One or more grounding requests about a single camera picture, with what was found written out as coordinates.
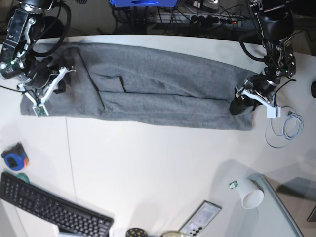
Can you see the grey t-shirt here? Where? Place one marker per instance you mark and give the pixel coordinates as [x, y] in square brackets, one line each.
[128, 83]

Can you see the black round object at edge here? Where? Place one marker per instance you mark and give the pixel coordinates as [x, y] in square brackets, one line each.
[313, 89]

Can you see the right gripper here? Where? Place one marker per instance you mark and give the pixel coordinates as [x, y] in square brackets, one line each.
[43, 80]

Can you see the black computer keyboard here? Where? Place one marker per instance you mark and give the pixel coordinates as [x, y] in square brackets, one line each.
[60, 212]

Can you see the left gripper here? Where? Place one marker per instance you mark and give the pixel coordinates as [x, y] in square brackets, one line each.
[257, 90]

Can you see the glass side table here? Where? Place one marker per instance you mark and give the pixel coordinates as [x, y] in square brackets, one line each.
[288, 209]

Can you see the blue orange tape measure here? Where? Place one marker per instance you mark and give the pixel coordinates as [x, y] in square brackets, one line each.
[15, 157]

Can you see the gold rimmed round tin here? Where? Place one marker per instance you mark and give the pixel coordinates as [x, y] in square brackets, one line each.
[172, 234]

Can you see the smartphone in clear case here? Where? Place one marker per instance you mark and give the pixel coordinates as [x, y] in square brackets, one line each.
[200, 219]

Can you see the white paper cup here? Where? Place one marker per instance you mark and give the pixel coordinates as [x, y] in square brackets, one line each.
[250, 194]

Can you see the black gold dotted round object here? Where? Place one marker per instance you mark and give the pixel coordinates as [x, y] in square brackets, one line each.
[136, 232]

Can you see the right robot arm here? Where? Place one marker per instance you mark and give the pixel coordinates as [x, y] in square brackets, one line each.
[25, 27]

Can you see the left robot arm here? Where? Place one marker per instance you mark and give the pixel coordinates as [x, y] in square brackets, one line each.
[275, 27]

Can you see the blue box with hole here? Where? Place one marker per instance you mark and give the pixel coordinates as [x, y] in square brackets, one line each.
[143, 3]

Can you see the small green white chip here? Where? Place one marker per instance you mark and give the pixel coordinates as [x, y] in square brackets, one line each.
[233, 185]

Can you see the green round object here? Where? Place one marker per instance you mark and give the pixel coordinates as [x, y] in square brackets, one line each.
[23, 177]

